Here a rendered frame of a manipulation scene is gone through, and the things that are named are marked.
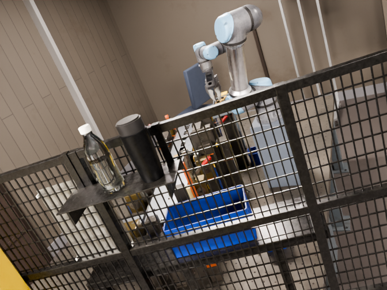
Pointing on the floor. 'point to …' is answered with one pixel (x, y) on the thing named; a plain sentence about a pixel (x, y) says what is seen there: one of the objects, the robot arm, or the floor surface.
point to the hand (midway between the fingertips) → (217, 99)
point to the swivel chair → (196, 88)
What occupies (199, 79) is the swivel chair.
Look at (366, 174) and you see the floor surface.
